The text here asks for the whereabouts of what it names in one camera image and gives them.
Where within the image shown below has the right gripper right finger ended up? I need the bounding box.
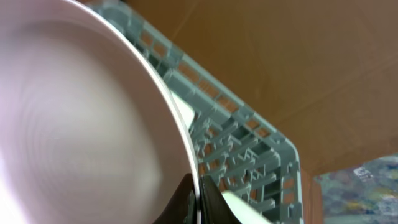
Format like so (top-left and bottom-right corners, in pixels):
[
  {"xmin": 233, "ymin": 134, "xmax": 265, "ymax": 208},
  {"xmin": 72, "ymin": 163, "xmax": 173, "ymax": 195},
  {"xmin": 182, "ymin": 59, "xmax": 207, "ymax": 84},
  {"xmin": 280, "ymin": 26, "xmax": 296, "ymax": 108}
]
[{"xmin": 199, "ymin": 176, "xmax": 241, "ymax": 224}]

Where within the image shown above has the grey dish rack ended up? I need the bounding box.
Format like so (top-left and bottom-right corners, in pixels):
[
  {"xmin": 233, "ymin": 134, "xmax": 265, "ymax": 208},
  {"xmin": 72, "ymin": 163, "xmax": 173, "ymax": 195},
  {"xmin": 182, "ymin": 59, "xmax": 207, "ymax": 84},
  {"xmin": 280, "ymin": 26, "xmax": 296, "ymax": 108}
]
[{"xmin": 90, "ymin": 1, "xmax": 304, "ymax": 223}]

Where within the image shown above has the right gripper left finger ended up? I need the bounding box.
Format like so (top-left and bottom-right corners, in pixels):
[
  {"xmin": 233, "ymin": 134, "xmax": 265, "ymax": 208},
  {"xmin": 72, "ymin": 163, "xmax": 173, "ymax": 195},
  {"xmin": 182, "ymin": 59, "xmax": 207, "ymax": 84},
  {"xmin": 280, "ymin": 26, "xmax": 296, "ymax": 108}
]
[{"xmin": 154, "ymin": 174, "xmax": 196, "ymax": 224}]

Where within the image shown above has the white plate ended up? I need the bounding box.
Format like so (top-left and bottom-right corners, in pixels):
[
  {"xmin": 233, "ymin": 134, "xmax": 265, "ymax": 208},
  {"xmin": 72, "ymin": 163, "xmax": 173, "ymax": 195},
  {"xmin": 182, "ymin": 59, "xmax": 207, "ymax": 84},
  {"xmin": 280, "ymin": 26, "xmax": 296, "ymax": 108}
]
[{"xmin": 1, "ymin": 1, "xmax": 198, "ymax": 223}]

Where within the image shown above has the small white food bowl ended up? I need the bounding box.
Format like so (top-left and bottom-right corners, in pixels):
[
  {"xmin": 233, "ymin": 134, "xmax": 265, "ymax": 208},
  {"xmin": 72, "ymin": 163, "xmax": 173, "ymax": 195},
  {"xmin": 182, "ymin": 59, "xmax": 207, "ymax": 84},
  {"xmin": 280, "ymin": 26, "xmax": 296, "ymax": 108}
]
[{"xmin": 221, "ymin": 190, "xmax": 272, "ymax": 224}]

